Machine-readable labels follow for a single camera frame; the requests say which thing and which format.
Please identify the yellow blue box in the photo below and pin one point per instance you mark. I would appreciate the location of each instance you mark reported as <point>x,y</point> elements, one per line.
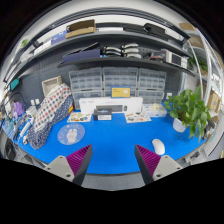
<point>120,92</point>

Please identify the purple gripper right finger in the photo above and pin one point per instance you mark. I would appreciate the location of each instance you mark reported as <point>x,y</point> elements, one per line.
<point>154,167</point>

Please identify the right illustrated card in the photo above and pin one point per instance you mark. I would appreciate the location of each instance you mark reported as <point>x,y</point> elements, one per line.
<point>136,118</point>

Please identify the grey wall shelf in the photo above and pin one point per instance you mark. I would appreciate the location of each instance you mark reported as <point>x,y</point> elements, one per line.
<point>102,38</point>
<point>127,62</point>

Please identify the left illustrated card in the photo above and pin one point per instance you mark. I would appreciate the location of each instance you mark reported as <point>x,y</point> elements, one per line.
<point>79,117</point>

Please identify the cardboard box on top shelf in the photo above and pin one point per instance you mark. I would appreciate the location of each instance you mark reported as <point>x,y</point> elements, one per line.
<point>80,28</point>

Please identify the green potted plant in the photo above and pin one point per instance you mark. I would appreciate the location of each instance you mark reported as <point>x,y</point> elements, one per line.
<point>189,111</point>

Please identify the stacked white black items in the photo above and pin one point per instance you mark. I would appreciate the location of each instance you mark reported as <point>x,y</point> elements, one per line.
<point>126,50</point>

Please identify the grey drawer cabinet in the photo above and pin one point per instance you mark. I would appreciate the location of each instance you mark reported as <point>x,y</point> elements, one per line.
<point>86,83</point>
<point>120,76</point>
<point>151,85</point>

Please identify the white wicker basket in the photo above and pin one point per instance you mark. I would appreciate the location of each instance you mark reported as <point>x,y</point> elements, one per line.
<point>49,84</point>

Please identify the white computer mouse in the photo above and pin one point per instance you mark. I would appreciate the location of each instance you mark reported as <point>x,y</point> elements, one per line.
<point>158,146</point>

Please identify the left grey drawer cabinet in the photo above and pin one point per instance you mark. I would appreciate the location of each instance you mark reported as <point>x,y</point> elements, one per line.
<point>86,83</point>

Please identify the white device on shelf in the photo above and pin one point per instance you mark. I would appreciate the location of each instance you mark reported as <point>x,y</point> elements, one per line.
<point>174,59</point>

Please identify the blue desk mat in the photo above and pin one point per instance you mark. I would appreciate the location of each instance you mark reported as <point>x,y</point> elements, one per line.
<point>113,143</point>

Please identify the middle grey drawer cabinet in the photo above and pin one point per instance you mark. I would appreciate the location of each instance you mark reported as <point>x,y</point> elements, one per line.
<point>120,76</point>

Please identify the patterned fabric bag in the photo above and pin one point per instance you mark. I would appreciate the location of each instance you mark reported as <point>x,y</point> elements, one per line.
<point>56,106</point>

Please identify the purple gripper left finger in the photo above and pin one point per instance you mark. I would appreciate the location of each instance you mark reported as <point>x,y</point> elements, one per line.
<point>73,167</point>

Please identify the lower grey wall shelf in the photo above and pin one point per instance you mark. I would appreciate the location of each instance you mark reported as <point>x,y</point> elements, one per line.
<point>127,62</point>

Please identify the round blue mouse pad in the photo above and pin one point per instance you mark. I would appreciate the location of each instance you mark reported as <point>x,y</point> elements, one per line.
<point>71,134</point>

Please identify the white handheld tool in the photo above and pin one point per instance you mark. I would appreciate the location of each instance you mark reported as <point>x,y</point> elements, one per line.
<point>27,122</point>

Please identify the right grey drawer cabinet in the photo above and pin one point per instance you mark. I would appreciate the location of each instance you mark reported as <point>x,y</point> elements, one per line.
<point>151,85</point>

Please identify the long white keyboard box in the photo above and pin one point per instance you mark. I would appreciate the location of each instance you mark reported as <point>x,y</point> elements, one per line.
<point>118,105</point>

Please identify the white tissue pack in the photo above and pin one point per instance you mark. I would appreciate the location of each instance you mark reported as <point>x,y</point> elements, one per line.
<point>154,110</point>

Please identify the small black box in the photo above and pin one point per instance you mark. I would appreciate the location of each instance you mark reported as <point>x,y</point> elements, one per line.
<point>102,114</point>

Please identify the illustrated card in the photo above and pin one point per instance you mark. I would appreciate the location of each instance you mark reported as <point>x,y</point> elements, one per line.
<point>136,118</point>
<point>79,117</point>

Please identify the upper grey wall shelf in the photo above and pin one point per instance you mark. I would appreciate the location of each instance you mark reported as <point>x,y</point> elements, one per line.
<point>102,38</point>

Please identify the dark blue flat box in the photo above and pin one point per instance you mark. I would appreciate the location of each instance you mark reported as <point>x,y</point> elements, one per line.
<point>81,55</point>

